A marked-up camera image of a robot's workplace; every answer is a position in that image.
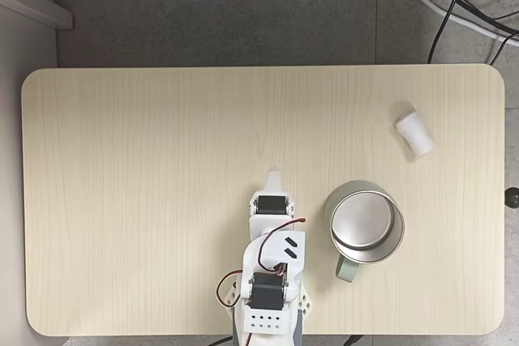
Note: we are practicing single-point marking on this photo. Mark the white gauze dressing roll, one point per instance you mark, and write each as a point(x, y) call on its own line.
point(415, 132)

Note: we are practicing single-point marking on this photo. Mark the green steel-lined mug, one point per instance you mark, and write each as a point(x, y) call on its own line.
point(367, 228)

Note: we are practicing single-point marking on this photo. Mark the black round knob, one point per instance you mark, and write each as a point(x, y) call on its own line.
point(512, 198)

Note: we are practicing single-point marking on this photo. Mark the white furniture ledge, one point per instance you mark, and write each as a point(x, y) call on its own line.
point(36, 3)

